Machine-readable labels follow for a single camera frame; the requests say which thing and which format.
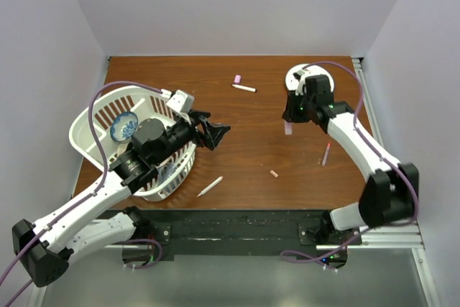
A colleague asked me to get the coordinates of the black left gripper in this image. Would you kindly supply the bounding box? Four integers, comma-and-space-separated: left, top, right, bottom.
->
152, 109, 230, 165

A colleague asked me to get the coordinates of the pink highlighter pen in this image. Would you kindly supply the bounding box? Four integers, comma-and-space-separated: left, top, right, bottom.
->
284, 122, 293, 135

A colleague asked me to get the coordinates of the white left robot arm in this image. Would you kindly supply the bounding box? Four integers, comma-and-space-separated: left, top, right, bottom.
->
11, 110, 231, 287

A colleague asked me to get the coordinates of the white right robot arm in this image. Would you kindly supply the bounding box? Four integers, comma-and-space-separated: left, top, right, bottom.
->
282, 71, 419, 244

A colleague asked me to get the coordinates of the slim pink red-tipped pen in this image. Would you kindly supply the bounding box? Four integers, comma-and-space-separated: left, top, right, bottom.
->
321, 142, 331, 167

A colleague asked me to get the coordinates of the white thin pen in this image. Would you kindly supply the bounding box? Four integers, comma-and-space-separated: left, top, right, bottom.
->
197, 176, 224, 198

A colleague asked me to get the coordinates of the white watermelon pattern plate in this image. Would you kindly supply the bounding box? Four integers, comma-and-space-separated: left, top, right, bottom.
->
285, 64, 335, 91

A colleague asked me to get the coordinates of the white marker with black end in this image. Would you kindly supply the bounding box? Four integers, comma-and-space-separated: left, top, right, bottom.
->
231, 84, 257, 93

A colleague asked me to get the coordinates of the blue patterned dish in basket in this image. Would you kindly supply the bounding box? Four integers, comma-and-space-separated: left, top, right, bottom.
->
159, 162, 178, 183

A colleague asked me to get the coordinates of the blue white porcelain bowl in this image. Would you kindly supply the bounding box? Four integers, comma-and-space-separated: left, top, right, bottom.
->
110, 111, 139, 142

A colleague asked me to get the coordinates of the beige grey ceramic plate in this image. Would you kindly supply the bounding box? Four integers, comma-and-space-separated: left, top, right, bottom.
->
116, 142, 129, 157

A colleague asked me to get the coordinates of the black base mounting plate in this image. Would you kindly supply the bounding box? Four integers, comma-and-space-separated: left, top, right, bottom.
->
125, 206, 354, 261

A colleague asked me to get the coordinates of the white plastic basket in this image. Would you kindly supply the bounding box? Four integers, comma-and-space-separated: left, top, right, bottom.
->
69, 86, 196, 202

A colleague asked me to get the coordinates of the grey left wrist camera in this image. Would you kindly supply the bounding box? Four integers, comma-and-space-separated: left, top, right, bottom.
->
166, 90, 195, 114

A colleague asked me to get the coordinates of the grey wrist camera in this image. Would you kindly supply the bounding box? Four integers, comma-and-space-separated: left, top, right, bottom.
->
166, 90, 195, 114
292, 70, 306, 94

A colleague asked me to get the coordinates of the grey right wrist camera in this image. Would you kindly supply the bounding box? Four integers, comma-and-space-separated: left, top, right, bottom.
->
292, 70, 306, 94

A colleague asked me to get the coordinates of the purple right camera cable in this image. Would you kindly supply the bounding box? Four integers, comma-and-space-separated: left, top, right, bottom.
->
280, 61, 421, 263

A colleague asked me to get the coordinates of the purple camera cable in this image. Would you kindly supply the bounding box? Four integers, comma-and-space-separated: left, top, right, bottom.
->
0, 81, 165, 307
280, 61, 421, 263

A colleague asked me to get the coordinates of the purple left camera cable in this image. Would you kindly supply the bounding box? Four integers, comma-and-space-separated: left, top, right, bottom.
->
0, 81, 165, 307

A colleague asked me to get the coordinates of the aluminium frame rail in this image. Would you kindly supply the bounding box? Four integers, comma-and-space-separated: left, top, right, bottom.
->
351, 57, 441, 307

